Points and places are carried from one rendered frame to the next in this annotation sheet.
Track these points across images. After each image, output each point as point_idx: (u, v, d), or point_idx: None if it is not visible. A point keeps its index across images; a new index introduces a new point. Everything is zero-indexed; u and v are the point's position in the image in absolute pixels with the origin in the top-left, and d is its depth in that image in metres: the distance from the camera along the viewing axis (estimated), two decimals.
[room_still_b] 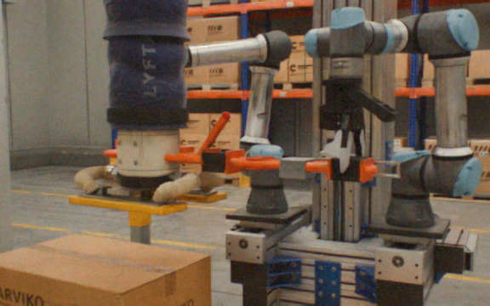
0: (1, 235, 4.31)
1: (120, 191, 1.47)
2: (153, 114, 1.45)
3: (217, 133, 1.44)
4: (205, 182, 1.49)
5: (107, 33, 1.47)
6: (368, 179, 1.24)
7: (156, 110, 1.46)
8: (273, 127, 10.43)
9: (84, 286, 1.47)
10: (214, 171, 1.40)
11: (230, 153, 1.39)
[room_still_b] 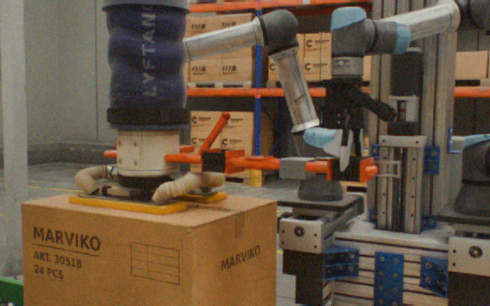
0: (17, 227, 4.18)
1: (120, 191, 1.47)
2: (153, 114, 1.45)
3: (217, 133, 1.44)
4: (205, 182, 1.49)
5: (106, 3, 1.46)
6: (368, 179, 1.24)
7: (156, 110, 1.46)
8: (285, 127, 10.30)
9: (149, 222, 1.32)
10: (214, 171, 1.40)
11: (230, 153, 1.39)
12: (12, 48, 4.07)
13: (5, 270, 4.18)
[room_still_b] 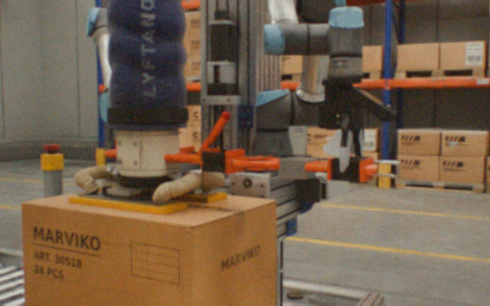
0: None
1: (120, 191, 1.47)
2: (153, 114, 1.45)
3: (217, 133, 1.44)
4: (205, 182, 1.49)
5: None
6: (368, 179, 1.24)
7: (156, 110, 1.46)
8: None
9: (149, 222, 1.32)
10: (214, 171, 1.40)
11: (230, 153, 1.39)
12: None
13: None
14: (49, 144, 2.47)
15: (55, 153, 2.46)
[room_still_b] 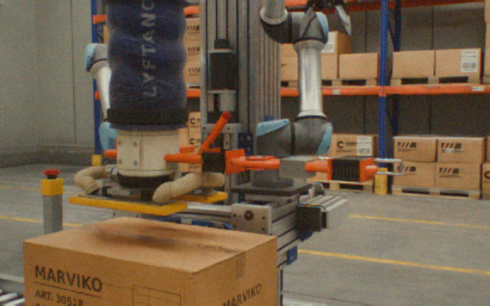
0: None
1: (120, 191, 1.47)
2: (153, 114, 1.45)
3: (217, 133, 1.44)
4: (205, 182, 1.49)
5: None
6: (368, 179, 1.24)
7: (156, 110, 1.46)
8: None
9: (150, 266, 1.33)
10: (214, 171, 1.40)
11: (230, 153, 1.39)
12: None
13: None
14: (49, 169, 2.47)
15: (55, 178, 2.46)
